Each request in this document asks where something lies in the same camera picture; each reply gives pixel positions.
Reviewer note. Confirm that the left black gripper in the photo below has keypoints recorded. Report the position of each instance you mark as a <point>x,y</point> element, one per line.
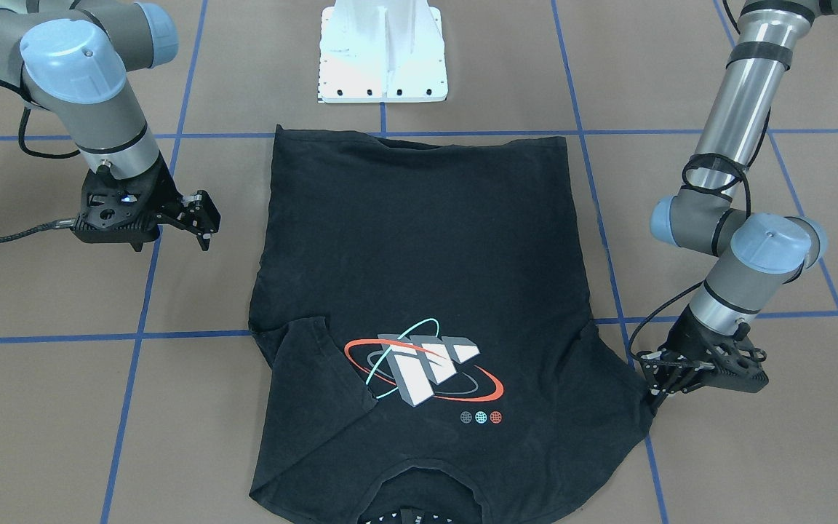
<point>685,339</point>

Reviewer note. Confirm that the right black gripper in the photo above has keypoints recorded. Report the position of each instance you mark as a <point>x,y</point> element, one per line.
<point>159,187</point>

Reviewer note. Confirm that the black graphic t-shirt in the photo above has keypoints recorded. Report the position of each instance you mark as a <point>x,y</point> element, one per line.
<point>426,317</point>

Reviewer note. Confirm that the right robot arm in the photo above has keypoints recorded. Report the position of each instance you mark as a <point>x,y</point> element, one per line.
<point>71,58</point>

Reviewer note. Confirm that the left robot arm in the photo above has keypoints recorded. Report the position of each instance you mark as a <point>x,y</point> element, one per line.
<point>756,253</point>

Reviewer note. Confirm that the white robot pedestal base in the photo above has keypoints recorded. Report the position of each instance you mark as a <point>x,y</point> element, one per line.
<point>382,52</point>

